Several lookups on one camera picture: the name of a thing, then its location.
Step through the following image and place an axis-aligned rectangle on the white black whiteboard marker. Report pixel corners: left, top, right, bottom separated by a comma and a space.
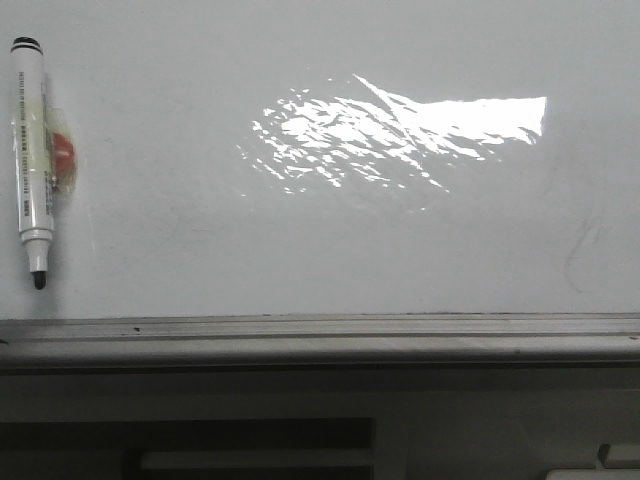
10, 37, 76, 290

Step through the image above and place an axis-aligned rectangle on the perforated grey metal base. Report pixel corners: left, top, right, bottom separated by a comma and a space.
1, 364, 639, 479

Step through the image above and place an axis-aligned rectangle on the white whiteboard with aluminium frame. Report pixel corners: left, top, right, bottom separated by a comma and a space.
1, 1, 639, 370

